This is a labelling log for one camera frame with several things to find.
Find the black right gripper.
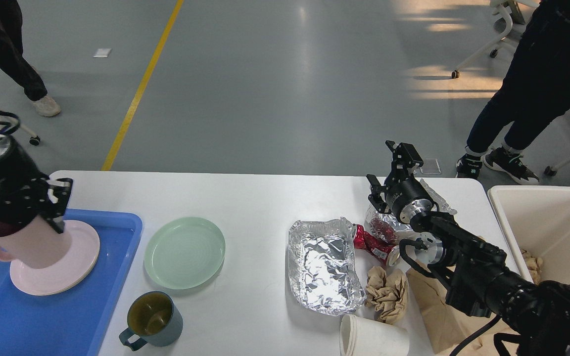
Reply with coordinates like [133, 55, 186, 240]
[367, 140, 434, 224]

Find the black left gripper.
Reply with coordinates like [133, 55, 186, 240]
[0, 135, 73, 234]

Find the pink mug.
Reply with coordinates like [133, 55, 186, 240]
[0, 216, 72, 269]

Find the green plate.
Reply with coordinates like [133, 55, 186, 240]
[144, 217, 226, 290]

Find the dark teal mug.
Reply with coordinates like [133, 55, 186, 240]
[118, 291, 184, 351]

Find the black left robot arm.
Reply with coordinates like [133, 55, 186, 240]
[0, 111, 73, 233]

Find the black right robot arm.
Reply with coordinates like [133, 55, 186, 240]
[367, 140, 570, 356]

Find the pink plate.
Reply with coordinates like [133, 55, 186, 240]
[9, 220, 101, 297]

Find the crushed red can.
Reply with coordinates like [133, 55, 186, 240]
[353, 224, 400, 267]

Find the blue plastic tray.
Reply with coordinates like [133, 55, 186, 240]
[0, 208, 143, 356]

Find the crumpled brown paper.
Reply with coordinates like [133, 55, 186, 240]
[365, 266, 409, 325]

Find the aluminium foil tray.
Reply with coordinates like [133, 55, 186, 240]
[286, 217, 366, 316]

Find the white chair leg right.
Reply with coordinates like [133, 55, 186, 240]
[543, 156, 570, 177]

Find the brown paper bag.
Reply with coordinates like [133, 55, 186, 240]
[406, 268, 516, 356]

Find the white paper cup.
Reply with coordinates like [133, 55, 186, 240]
[339, 314, 410, 356]

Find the crumpled paper in bin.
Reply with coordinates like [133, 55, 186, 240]
[520, 249, 543, 285]

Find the white plastic bin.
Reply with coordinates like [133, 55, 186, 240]
[488, 185, 570, 284]

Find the person in beige sweater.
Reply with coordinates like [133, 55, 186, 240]
[0, 0, 61, 117]

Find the person in dark trousers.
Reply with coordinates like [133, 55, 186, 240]
[456, 0, 570, 185]

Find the grey office chair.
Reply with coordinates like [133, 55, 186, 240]
[450, 0, 540, 79]

